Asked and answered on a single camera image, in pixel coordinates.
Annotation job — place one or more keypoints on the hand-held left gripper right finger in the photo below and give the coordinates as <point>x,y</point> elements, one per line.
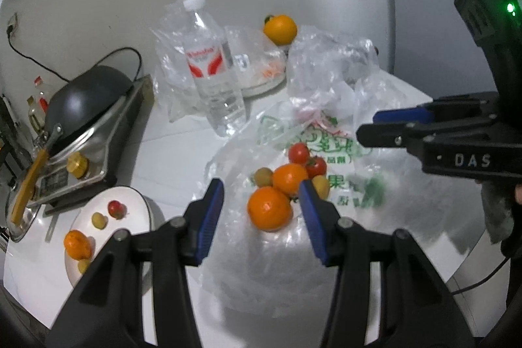
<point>314,217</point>

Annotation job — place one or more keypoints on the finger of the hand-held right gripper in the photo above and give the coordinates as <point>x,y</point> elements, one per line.
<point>401,114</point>
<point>379,136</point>

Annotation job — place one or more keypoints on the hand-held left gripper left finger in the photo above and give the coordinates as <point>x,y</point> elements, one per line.
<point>212,217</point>

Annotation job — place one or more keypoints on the small orange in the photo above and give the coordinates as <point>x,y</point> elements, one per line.
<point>77,244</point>
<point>270,208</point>
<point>290,179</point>

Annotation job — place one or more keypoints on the green printed plastic bag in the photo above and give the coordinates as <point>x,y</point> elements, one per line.
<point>265,270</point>

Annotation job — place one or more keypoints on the white plate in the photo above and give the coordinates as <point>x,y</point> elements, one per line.
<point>130,234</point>

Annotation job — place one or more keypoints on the red cherry tomato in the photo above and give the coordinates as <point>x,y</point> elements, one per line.
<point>317,165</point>
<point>116,208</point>
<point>299,153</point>

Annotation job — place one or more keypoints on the crumpled clear plastic bag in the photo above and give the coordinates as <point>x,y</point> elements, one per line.
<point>326,62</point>

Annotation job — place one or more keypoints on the grey refrigerator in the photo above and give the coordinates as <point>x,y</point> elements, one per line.
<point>440,5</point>

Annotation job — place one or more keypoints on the steel induction stove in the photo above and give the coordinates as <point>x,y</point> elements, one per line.
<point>118,136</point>

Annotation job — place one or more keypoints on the plate with food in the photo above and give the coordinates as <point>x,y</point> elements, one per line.
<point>265,75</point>

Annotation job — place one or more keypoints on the clear water bottle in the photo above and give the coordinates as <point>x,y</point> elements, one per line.
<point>212,75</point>

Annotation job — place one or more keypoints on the large orange with leaf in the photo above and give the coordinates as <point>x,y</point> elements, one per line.
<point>280,29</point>

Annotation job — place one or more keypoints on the black wok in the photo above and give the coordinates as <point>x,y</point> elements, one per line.
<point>89,95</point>

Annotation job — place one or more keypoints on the steel pot lid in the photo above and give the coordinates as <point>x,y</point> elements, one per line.
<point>24,221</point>

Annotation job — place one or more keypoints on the olive oil bottle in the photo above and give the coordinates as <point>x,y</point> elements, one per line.
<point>36,113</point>

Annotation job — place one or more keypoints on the red cap bottle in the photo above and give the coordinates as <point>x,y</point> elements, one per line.
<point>43,95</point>

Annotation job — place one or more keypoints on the white wall socket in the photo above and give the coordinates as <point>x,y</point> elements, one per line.
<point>13,24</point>

